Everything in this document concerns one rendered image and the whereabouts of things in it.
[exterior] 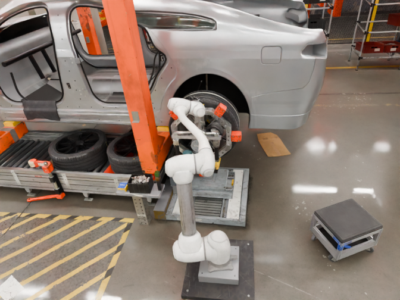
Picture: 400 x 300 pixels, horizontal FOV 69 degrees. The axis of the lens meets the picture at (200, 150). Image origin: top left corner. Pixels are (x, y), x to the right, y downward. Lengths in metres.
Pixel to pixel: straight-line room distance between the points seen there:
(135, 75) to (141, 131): 0.50
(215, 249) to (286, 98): 1.51
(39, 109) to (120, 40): 1.72
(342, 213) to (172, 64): 1.98
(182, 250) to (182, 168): 0.57
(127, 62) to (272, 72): 1.23
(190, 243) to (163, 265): 0.76
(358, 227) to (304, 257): 0.51
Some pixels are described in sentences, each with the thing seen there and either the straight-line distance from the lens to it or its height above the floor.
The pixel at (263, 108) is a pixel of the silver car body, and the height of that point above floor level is 0.98.
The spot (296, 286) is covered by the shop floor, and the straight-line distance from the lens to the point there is 2.65.
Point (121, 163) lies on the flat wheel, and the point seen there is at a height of 0.47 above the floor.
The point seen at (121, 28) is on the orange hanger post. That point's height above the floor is 1.83.
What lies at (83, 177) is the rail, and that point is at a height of 0.35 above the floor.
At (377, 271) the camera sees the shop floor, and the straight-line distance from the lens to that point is 2.92.
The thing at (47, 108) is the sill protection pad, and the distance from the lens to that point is 3.69.
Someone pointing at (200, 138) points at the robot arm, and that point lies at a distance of 2.01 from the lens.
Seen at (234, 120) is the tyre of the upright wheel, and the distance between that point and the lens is 2.60.
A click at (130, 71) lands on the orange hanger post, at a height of 1.53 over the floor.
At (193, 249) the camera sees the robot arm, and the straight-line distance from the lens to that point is 2.06.
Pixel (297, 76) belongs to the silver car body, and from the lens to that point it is 2.74.
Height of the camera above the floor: 2.23
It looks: 34 degrees down
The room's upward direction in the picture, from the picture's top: 5 degrees counter-clockwise
